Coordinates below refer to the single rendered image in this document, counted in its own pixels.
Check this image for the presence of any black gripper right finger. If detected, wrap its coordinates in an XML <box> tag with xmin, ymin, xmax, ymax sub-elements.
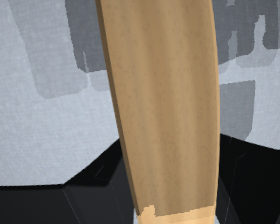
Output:
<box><xmin>214</xmin><ymin>133</ymin><xmax>280</xmax><ymax>224</ymax></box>

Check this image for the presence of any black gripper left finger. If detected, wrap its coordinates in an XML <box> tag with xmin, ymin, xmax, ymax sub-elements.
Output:
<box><xmin>0</xmin><ymin>139</ymin><xmax>133</xmax><ymax>224</ymax></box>

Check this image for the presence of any long wooden board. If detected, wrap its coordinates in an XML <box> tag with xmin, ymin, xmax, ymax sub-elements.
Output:
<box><xmin>95</xmin><ymin>0</ymin><xmax>220</xmax><ymax>224</ymax></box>

